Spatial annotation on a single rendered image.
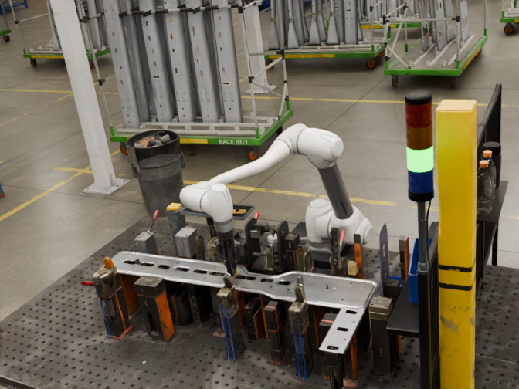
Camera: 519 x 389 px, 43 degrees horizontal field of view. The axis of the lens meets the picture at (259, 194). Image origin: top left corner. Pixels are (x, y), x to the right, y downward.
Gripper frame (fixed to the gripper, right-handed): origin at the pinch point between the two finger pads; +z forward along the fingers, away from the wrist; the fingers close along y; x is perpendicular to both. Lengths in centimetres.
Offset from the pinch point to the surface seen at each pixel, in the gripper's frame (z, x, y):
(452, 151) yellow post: -84, 53, -109
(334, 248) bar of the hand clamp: -6.9, -14.7, -46.1
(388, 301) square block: -2, 12, -77
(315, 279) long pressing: 4.5, -5.9, -39.0
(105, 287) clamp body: 4, 24, 56
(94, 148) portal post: 59, -266, 299
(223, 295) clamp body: 0.4, 21.8, -7.1
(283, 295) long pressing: 4.4, 9.7, -29.6
